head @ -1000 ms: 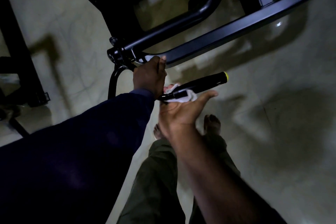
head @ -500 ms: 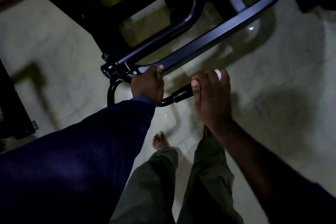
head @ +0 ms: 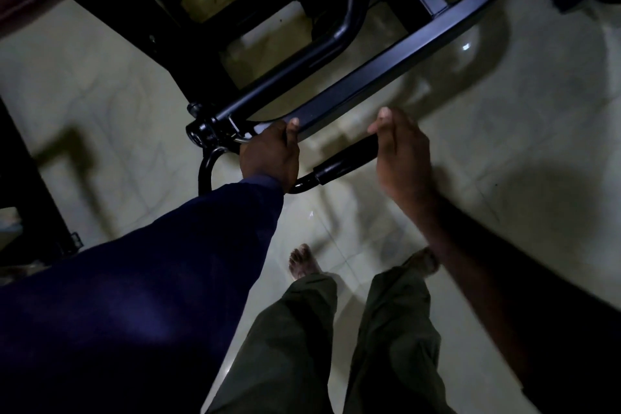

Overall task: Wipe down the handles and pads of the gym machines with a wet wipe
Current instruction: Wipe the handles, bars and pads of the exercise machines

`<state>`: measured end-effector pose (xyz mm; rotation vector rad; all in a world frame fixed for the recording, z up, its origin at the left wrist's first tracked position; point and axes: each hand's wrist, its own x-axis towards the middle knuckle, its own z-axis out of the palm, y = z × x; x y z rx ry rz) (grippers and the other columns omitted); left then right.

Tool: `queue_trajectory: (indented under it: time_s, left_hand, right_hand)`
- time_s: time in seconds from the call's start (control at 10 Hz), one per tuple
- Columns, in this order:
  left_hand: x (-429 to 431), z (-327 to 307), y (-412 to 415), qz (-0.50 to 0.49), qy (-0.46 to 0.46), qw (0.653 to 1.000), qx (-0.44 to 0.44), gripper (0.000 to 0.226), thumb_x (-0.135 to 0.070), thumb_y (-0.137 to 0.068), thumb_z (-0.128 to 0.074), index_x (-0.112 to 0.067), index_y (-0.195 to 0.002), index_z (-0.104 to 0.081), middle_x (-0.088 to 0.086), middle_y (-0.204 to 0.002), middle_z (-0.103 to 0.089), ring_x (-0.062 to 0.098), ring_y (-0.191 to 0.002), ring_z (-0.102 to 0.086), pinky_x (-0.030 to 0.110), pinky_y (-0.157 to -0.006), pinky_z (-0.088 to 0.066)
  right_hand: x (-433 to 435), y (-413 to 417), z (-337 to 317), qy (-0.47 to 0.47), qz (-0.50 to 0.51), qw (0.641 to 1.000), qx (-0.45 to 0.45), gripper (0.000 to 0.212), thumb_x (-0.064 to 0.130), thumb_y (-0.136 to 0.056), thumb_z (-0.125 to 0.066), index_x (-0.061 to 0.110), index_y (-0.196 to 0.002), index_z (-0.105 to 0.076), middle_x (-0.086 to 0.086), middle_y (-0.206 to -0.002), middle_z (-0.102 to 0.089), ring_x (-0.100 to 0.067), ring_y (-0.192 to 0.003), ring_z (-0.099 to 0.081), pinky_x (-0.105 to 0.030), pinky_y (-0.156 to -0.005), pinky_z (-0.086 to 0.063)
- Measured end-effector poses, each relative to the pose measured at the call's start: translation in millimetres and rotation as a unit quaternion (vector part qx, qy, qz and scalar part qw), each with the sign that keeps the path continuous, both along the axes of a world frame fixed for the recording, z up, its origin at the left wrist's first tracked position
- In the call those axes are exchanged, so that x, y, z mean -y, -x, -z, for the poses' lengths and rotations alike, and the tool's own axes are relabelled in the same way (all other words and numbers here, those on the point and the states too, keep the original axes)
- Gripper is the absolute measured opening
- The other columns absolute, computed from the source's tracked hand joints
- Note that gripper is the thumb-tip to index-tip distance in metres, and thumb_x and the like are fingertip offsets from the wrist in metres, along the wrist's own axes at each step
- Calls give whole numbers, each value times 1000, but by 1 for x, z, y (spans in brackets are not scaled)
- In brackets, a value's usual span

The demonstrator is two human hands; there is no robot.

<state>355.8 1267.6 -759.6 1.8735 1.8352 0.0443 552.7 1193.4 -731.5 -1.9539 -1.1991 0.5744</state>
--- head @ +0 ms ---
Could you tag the person's left hand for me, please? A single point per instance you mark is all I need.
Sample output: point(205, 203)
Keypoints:
point(271, 156)

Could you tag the person's right hand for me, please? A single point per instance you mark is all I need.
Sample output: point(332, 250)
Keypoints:
point(405, 161)

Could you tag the black machine maroon pad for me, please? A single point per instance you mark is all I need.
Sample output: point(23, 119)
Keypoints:
point(388, 59)

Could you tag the person's right forearm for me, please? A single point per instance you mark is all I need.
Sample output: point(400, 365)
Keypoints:
point(461, 253)

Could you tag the person's blue shirt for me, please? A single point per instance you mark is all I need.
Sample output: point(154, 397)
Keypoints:
point(121, 307)

